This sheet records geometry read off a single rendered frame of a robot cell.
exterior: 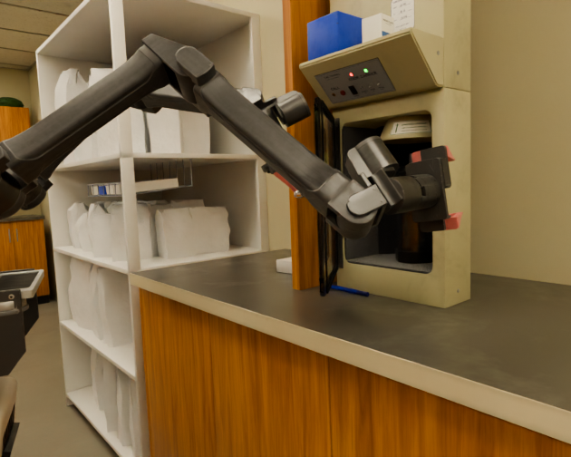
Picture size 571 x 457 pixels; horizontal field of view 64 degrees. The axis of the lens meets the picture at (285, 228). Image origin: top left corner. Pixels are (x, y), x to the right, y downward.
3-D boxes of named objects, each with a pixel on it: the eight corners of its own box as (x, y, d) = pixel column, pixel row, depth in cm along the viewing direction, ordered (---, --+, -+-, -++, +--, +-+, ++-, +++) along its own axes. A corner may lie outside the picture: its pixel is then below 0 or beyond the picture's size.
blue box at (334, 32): (336, 67, 116) (335, 30, 115) (367, 58, 109) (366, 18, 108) (307, 62, 110) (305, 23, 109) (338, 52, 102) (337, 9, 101)
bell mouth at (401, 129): (405, 144, 126) (405, 124, 125) (467, 138, 112) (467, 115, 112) (362, 142, 114) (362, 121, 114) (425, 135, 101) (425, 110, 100)
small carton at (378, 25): (375, 52, 103) (374, 24, 103) (394, 46, 100) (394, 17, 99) (362, 47, 100) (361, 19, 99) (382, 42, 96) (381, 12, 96)
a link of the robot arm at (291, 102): (251, 122, 111) (238, 93, 104) (293, 101, 111) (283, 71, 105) (269, 150, 103) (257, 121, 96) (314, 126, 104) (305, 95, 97)
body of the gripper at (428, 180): (444, 156, 76) (419, 158, 71) (453, 218, 76) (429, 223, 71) (411, 163, 81) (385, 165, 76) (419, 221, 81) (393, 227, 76)
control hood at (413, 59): (331, 110, 120) (330, 70, 119) (445, 86, 95) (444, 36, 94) (298, 106, 112) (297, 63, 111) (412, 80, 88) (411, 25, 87)
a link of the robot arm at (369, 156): (348, 239, 74) (354, 218, 66) (314, 183, 78) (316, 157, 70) (411, 209, 76) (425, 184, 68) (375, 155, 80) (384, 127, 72)
